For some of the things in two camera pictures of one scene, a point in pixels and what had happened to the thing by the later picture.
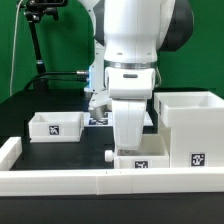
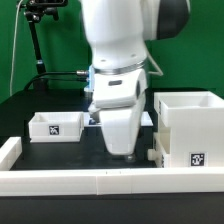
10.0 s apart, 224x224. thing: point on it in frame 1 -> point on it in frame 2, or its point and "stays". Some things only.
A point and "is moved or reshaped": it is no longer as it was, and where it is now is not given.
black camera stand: (33, 15) stays
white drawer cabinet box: (196, 121) stays
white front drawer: (154, 154) is moved or reshaped
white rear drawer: (52, 127) stays
